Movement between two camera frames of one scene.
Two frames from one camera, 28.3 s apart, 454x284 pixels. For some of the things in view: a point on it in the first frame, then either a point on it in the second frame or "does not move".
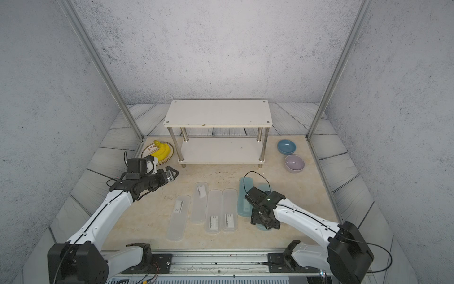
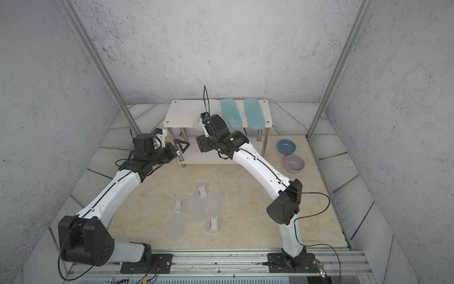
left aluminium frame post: [79, 27] does not move
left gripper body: [159, 179] → [165, 154]
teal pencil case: [244, 207] → [230, 114]
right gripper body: [257, 218] → [207, 143]
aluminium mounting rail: [207, 264] does not move
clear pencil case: [178, 219] does not move
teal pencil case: [263, 186] → [255, 118]
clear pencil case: [214, 211] does not move
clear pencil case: [230, 210] → [213, 106]
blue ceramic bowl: [287, 147] does not move
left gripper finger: [170, 170] → [178, 141]
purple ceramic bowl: [294, 164] does not move
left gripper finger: [172, 177] → [182, 150]
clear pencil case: [199, 207] does not move
